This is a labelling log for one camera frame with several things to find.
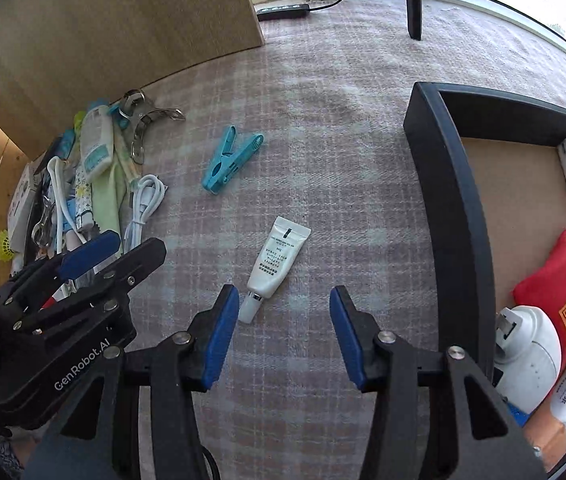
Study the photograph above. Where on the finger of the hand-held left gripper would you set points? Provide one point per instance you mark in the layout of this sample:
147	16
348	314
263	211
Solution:
133	265
90	255

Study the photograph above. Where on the light wooden board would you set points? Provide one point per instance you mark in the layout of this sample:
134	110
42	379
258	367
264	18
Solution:
113	25

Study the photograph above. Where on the black storage box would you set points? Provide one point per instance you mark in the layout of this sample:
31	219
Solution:
443	200

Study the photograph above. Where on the plaid cloth desktop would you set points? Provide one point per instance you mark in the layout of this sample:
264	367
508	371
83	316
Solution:
313	160

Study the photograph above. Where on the small white tube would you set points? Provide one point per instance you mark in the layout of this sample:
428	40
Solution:
278	255

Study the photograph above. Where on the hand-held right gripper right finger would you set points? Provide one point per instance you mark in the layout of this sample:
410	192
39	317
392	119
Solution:
348	340

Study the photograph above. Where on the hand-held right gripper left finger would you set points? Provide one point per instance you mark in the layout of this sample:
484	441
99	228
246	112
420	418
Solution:
218	340

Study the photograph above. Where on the black tripod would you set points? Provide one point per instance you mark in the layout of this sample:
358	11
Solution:
415	0

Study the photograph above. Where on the black power strip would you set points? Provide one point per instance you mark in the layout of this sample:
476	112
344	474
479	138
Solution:
283	12

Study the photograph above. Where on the yellow shuttlecock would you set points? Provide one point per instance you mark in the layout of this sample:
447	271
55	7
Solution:
4	246

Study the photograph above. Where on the blue wet wipe packet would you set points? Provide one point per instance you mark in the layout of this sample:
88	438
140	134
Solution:
68	145

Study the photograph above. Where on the light green cloth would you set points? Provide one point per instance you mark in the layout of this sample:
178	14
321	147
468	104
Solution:
110	195

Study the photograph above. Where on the patterned small tube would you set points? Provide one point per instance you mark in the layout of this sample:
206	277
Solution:
83	195

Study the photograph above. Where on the green tube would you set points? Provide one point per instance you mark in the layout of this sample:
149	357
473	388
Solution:
79	120

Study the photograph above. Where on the white tube blue cap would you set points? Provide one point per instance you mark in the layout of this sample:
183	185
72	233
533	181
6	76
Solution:
97	140

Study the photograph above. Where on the white printed gift box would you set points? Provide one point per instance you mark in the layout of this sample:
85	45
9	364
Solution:
20	205

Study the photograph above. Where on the white round device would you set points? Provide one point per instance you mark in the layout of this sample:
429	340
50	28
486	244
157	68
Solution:
528	355

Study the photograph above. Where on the teal clothespin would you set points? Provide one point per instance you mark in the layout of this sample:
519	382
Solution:
228	160

